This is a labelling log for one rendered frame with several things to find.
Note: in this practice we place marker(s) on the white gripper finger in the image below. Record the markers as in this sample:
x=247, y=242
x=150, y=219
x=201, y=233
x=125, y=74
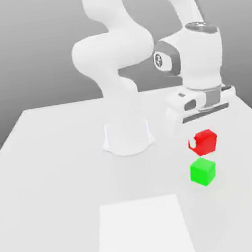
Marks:
x=192, y=144

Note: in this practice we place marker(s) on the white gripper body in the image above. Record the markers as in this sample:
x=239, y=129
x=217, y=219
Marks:
x=199, y=123

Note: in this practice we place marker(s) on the small red cube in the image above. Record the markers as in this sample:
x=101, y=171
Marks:
x=205, y=142

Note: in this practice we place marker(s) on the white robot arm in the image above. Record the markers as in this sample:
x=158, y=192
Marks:
x=114, y=50

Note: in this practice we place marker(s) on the small green cube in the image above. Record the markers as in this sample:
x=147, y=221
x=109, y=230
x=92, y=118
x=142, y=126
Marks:
x=202, y=171

